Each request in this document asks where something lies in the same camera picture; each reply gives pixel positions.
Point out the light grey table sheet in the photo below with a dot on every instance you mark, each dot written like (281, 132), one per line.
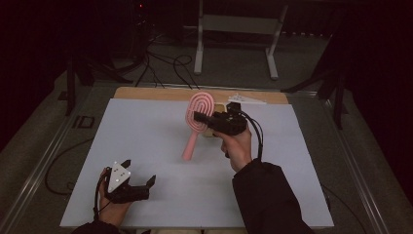
(156, 139)

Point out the white metal stand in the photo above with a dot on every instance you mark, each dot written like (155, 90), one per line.
(238, 24)

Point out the black stand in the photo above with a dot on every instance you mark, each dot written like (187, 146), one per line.
(338, 97)
(70, 84)

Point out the dark equipment with red light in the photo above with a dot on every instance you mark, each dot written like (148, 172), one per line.
(140, 19)

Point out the aluminium rail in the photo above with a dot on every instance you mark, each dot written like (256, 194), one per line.
(355, 169)
(35, 174)

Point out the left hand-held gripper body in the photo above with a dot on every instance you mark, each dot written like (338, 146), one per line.
(118, 177)

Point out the pink hairbrush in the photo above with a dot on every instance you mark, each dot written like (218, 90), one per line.
(191, 143)

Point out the person's left hand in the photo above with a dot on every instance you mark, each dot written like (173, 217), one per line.
(110, 213)

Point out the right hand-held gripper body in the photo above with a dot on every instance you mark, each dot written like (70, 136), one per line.
(227, 123)

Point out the person's right hand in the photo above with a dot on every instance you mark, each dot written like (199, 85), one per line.
(238, 149)

